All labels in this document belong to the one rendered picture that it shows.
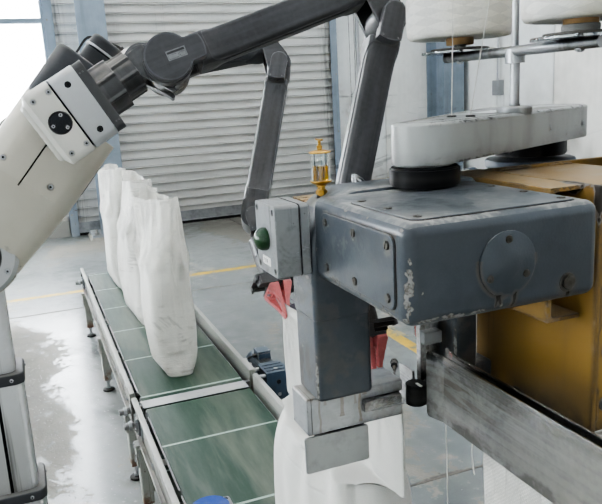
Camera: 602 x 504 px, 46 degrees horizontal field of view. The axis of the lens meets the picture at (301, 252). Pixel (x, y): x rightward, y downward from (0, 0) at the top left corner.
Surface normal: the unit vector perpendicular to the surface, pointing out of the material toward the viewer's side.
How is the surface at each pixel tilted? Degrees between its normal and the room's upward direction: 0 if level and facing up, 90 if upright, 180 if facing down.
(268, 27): 78
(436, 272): 90
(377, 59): 82
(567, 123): 90
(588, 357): 90
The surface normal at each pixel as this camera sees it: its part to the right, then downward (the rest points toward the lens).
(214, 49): 0.42, -0.09
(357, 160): 0.15, -0.05
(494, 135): 0.72, 0.11
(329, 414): 0.36, 0.18
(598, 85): -0.93, 0.13
